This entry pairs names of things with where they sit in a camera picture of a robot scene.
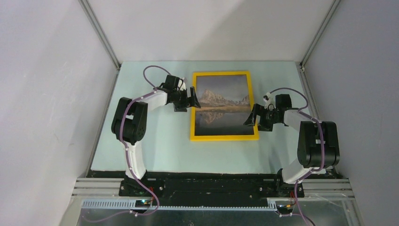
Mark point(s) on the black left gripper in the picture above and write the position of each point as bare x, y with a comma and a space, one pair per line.
187, 102

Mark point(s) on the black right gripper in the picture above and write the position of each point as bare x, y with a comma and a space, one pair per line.
259, 110

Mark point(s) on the yellow wooden picture frame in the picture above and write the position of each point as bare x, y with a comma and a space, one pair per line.
224, 138

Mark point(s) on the landscape photo print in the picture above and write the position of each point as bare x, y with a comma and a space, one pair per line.
223, 106

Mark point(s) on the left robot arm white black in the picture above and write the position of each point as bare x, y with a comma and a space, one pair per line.
129, 123

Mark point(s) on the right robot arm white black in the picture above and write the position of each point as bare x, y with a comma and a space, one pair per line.
318, 143

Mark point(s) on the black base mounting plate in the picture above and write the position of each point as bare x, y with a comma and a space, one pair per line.
208, 189

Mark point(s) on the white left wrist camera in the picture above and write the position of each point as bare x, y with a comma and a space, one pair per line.
182, 84

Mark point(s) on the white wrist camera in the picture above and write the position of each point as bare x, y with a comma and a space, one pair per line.
269, 101
182, 84

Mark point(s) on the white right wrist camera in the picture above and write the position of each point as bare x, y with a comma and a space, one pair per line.
269, 101

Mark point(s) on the right aluminium corner post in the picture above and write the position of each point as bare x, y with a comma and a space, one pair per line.
323, 26

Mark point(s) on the aluminium corner post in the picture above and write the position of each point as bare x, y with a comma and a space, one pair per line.
92, 18
323, 26

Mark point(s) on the right controller board with wires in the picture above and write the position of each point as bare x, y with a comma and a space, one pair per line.
288, 208

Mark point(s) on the controller board with wires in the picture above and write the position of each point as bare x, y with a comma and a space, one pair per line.
145, 198
288, 208

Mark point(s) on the left controller board with wires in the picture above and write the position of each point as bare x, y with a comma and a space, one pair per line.
145, 198

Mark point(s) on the aluminium front rail frame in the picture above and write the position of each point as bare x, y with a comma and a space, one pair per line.
314, 189

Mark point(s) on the grey slotted cable duct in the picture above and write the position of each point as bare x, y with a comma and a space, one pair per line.
126, 204

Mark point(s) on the left aluminium corner post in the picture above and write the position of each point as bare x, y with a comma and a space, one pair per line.
92, 18

